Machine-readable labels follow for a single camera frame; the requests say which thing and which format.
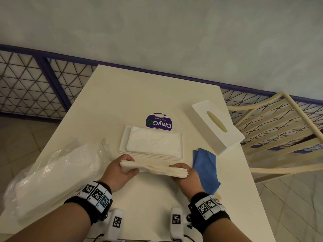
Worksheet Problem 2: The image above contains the person's left hand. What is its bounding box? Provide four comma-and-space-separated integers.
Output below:
98, 153, 140, 193

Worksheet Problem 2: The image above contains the person's right hand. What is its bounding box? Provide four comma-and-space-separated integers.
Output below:
168, 162, 205, 202

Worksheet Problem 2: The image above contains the blue cleaning cloth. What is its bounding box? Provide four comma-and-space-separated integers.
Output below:
192, 148, 221, 196

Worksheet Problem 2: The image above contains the white tissue box base tray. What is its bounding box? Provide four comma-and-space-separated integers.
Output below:
118, 125, 184, 162

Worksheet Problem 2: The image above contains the white tissues stack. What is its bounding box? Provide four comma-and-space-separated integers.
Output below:
126, 126, 183, 158

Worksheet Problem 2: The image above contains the clear plastic tissue wrapper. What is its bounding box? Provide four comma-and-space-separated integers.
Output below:
3, 138, 112, 221

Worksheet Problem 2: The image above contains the white tissue box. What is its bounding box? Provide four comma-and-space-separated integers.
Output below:
191, 100, 246, 157

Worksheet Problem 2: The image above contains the person's left forearm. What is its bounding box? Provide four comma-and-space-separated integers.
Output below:
5, 202, 92, 242

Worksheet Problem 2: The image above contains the black right wristband with markers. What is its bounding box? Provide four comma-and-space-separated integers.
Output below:
187, 192, 231, 235

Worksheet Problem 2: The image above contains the round purple sticker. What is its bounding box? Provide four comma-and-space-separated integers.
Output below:
145, 113, 174, 131

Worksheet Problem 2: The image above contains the cream slatted chair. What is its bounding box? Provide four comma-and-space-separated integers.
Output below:
226, 91, 323, 184

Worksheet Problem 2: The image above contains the purple mesh railing fence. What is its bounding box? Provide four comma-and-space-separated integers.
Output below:
0, 44, 323, 149

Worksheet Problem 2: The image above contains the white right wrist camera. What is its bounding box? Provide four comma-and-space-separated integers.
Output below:
170, 207, 193, 242

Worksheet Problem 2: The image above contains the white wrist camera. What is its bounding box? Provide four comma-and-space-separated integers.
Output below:
103, 208, 125, 242
170, 207, 193, 242

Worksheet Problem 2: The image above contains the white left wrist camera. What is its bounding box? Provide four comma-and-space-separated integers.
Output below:
103, 208, 125, 242

